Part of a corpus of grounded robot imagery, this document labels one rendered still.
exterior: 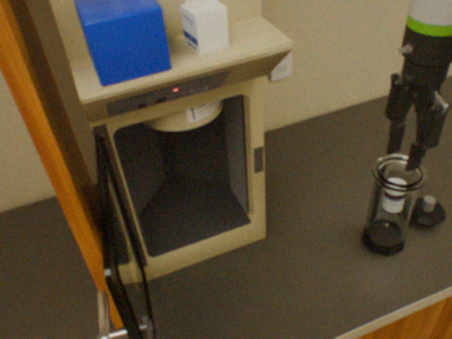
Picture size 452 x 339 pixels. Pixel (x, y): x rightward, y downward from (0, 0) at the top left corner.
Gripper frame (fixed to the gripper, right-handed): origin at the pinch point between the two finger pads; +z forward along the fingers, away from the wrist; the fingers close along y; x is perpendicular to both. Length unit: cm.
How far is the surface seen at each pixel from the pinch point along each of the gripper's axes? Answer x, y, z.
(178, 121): -41.8, -14.9, -11.0
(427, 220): 11.2, 1.6, 25.2
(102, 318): -64, 11, 2
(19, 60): -63, -4, -34
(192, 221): -42, -19, 21
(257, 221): -27.4, -12.7, 21.4
